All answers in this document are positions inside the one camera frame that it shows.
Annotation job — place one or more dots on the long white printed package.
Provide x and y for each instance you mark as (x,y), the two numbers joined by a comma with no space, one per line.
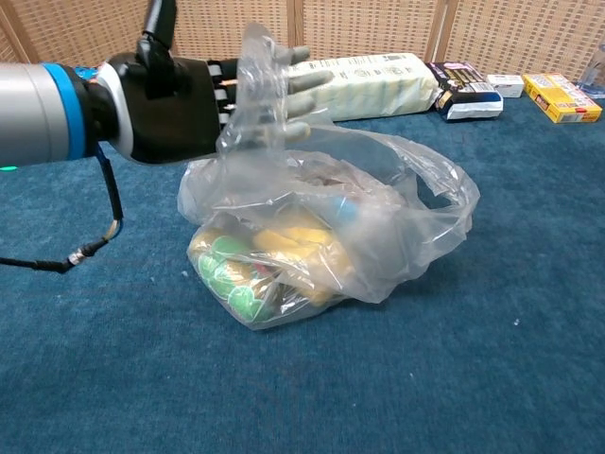
(378,85)

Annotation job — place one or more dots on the yellow cardboard box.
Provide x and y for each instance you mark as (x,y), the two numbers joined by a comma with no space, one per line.
(562,99)

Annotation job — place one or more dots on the wicker folding screen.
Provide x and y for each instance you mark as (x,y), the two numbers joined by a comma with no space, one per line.
(378,28)

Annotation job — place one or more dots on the small blue packet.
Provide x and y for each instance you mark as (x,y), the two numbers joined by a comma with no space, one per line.
(347,210)

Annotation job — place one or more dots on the blue carpet table cover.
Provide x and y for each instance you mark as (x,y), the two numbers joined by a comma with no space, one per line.
(142,378)

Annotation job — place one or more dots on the clear water bottle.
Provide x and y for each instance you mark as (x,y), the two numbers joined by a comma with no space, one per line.
(596,80)

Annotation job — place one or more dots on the green snack packet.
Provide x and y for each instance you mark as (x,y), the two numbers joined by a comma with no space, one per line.
(227,269)

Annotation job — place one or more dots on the small white box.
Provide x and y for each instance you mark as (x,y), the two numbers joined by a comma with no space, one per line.
(506,86)

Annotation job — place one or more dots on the dark purple pad package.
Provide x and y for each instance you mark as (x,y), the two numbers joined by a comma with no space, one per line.
(468,90)

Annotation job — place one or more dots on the yellow sponge block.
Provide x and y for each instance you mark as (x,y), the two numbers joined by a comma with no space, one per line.
(293,236)

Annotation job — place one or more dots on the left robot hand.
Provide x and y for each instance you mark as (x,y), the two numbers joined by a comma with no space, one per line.
(160,118)

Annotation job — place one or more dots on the clear plastic bag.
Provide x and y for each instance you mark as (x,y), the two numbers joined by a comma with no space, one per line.
(378,213)

